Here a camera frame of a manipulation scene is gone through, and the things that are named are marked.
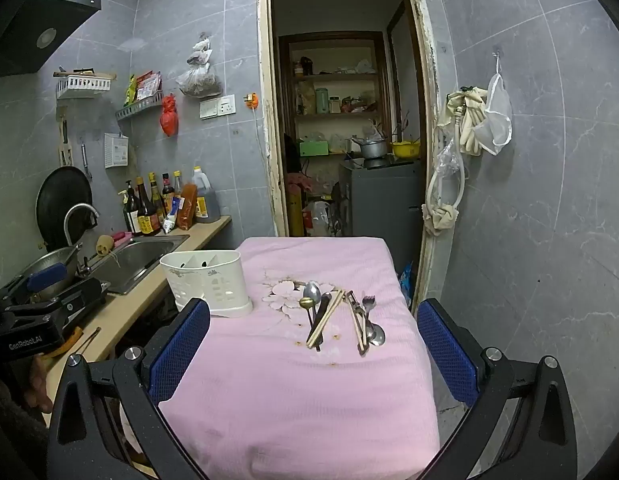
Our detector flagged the person's left hand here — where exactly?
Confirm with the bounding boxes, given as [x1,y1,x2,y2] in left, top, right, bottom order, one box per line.
[28,355,53,411]

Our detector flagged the wooden hanging spatula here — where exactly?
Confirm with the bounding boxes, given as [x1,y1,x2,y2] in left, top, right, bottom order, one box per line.
[57,110,74,167]

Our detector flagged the worn white door frame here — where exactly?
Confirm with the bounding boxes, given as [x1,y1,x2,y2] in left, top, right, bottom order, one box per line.
[256,0,447,311]

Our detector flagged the white hanging basket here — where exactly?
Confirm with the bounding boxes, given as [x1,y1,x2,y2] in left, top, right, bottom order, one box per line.
[104,132,130,170]

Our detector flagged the orange spice bag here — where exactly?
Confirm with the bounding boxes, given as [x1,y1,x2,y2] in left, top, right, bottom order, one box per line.
[177,183,199,231]

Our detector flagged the black wok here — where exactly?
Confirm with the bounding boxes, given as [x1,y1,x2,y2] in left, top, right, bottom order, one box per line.
[36,166,94,253]

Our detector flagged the dark brown pump bottle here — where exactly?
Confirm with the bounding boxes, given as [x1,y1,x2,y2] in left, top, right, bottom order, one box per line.
[124,180,141,235]

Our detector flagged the clear bag of dried goods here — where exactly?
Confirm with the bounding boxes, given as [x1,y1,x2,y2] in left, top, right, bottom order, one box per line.
[176,62,224,98]

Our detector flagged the white mesh bag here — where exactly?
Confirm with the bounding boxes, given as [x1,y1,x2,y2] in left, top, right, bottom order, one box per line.
[472,52,513,157]

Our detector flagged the white wall basket rack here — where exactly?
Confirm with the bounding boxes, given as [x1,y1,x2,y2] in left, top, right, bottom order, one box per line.
[54,70,116,100]

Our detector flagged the large silver spoon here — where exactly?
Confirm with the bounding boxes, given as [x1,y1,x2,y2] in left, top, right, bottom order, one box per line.
[304,281,322,333]

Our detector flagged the brown metal clip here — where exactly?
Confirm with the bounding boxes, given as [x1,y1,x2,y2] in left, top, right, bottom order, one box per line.
[70,327,103,356]

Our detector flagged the yellow cylinder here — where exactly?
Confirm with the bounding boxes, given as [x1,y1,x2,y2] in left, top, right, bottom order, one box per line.
[287,187,306,237]

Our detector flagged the red plastic bag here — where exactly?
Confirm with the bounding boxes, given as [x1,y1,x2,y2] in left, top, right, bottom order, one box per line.
[160,94,179,137]

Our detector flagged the small clear hanging bag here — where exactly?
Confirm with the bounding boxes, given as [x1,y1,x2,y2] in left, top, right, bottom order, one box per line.
[187,34,214,67]

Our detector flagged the metal faucet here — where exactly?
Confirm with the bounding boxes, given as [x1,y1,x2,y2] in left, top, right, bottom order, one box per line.
[64,203,100,248]

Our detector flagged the metal cooking pot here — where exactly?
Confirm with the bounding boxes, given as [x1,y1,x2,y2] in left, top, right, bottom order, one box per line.
[350,135,389,161]

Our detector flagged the black range hood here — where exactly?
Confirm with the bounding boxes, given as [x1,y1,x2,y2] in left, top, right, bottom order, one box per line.
[0,0,103,80]

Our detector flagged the grey wall shelf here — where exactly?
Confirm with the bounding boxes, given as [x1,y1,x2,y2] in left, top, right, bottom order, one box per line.
[114,91,164,122]

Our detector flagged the person's left forearm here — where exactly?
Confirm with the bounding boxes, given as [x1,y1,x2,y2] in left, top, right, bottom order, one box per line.
[0,370,50,480]

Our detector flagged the white plastic utensil holder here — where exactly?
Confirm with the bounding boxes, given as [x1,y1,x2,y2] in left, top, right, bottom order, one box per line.
[160,250,254,319]

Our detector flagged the white blue packet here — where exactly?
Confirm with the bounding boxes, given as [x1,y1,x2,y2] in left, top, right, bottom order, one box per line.
[162,196,185,235]

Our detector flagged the stainless steel sink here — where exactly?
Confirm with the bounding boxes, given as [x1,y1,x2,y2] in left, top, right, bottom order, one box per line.
[87,234,191,296]

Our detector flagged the grey washing machine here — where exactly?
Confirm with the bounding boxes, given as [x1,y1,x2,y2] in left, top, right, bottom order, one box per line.
[339,157,423,273]

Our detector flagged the stainless steel basin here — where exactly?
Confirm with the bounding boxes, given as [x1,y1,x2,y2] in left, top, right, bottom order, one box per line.
[10,247,83,301]

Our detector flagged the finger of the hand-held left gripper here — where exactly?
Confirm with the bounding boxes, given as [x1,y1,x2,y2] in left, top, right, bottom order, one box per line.
[37,279,110,328]
[0,262,69,306]

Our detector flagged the pink floral cloth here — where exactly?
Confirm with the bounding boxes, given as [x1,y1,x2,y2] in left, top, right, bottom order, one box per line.
[157,236,440,480]

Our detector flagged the clear plastic bag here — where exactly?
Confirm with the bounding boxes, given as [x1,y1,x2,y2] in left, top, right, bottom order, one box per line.
[434,137,470,183]

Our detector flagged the beige kitchen counter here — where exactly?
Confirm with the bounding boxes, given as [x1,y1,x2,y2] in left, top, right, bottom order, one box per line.
[40,215,233,416]

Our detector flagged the knotted beige rag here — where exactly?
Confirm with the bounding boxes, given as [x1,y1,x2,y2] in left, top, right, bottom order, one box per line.
[422,202,460,237]

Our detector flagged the orange handled tool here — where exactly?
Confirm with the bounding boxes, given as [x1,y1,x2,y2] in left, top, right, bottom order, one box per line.
[44,326,85,361]

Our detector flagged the yellow cap sauce bottle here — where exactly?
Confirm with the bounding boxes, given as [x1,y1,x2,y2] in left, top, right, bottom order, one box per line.
[148,172,166,221]

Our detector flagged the brown wooden shelf unit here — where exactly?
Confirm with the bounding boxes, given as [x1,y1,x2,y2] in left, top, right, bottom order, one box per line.
[278,31,390,161]

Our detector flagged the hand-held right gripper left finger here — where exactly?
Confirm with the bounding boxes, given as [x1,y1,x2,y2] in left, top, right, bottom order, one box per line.
[46,297,213,480]

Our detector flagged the red white packets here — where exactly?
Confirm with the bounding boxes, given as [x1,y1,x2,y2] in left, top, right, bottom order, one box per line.
[136,71,163,101]

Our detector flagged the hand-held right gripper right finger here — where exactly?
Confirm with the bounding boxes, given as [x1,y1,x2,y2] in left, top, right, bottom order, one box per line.
[415,298,579,480]

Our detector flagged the red label sauce bottle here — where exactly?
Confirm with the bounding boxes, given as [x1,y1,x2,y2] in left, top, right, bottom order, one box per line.
[134,176,162,237]

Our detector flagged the large dark liquid jug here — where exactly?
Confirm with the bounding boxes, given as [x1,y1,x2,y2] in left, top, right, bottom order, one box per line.
[191,166,222,224]

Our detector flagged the cream rubber gloves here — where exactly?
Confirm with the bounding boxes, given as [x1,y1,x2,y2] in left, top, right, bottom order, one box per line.
[437,86,489,156]

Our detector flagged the white plastic container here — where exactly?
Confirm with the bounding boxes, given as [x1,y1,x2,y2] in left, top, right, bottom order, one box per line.
[304,201,333,236]

